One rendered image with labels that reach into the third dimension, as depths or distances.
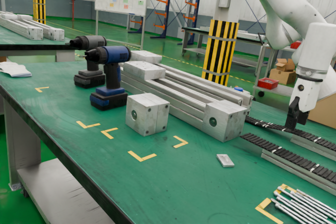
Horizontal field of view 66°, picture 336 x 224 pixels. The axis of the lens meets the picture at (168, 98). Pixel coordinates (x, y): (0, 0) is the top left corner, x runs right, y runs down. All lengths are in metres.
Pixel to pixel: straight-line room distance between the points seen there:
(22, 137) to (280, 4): 1.36
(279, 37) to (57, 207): 1.30
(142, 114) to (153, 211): 0.32
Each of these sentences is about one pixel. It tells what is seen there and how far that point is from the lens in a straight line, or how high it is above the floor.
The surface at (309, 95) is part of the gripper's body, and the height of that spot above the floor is 0.95.
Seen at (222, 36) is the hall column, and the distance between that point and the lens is 4.11.
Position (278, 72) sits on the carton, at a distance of 5.96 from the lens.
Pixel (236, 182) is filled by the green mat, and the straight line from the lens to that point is 0.65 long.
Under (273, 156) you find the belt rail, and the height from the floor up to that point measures 0.80.
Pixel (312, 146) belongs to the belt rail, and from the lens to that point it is 0.94.
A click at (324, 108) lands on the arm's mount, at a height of 0.85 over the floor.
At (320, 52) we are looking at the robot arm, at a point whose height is 1.08.
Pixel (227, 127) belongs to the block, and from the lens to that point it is 0.81.
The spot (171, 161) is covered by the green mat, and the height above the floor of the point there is 0.78.
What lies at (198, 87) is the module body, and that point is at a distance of 1.11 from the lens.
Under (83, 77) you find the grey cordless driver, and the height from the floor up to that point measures 0.83.
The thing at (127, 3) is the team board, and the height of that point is 1.19.
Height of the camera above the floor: 1.13
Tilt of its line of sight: 18 degrees down
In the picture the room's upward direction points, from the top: 7 degrees clockwise
